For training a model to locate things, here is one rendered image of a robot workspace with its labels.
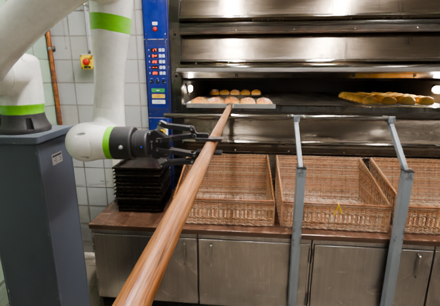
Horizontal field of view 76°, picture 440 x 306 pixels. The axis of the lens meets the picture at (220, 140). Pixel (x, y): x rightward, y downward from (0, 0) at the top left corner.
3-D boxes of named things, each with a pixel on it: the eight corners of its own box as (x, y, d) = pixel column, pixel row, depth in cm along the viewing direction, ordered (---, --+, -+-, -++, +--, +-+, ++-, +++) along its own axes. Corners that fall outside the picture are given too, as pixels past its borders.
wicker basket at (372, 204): (272, 191, 199) (274, 153, 193) (357, 195, 193) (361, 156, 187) (279, 228, 152) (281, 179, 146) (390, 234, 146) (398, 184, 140)
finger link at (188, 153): (155, 147, 76) (154, 152, 77) (196, 154, 76) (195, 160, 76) (159, 143, 80) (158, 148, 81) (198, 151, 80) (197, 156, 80)
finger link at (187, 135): (159, 141, 80) (158, 135, 80) (198, 135, 79) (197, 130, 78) (155, 144, 76) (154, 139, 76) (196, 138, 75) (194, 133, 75)
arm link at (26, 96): (-20, 116, 85) (-33, 49, 81) (19, 109, 100) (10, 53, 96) (21, 116, 84) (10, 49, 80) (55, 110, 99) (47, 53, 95)
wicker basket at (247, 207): (188, 189, 203) (186, 152, 197) (267, 191, 199) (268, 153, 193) (171, 224, 156) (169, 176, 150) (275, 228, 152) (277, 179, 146)
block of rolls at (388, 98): (336, 97, 254) (337, 91, 253) (393, 97, 250) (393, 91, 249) (364, 104, 195) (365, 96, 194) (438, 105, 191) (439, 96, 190)
